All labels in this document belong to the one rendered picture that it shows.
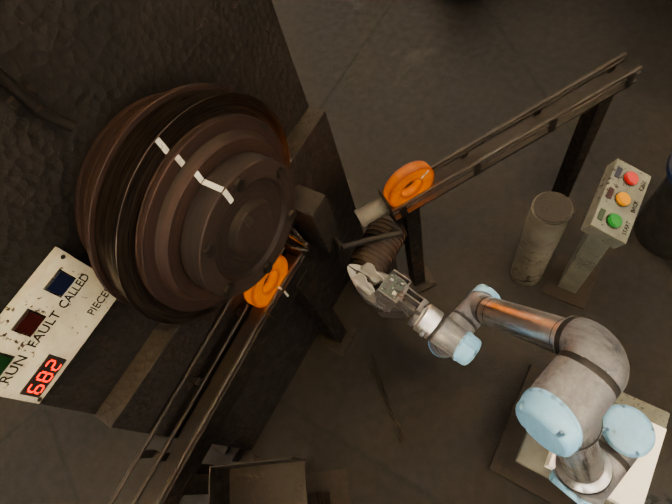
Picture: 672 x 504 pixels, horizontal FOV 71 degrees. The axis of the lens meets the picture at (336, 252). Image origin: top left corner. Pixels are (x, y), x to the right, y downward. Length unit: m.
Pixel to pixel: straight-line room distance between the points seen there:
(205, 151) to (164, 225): 0.14
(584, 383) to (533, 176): 1.47
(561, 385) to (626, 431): 0.44
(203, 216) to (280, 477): 0.75
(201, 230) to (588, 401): 0.70
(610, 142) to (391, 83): 1.09
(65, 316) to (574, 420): 0.91
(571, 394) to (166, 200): 0.74
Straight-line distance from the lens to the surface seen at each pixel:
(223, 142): 0.85
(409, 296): 1.10
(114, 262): 0.82
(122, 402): 1.21
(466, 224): 2.11
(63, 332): 1.02
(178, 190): 0.80
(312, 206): 1.28
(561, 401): 0.91
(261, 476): 1.32
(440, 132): 2.40
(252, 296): 1.24
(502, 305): 1.17
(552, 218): 1.56
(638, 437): 1.34
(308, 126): 1.35
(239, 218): 0.86
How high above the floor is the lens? 1.85
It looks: 62 degrees down
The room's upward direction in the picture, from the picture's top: 25 degrees counter-clockwise
